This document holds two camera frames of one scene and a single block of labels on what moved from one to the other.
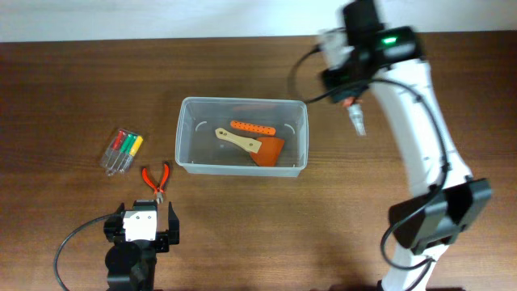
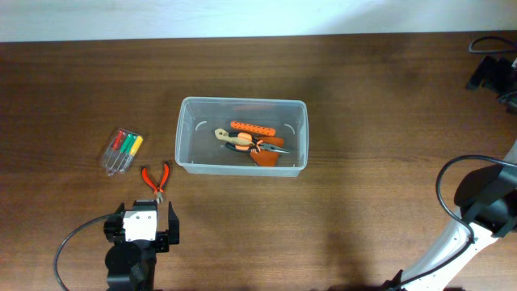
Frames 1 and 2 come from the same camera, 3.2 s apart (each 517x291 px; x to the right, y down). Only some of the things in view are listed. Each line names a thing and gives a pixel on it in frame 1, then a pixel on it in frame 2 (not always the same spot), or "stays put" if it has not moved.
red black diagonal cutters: x=159 y=191 stays put
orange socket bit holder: x=255 y=128 stays put
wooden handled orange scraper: x=266 y=149 stays put
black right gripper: x=336 y=93 to x=498 y=70
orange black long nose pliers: x=355 y=111 to x=254 y=148
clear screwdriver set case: x=121 y=152 stays put
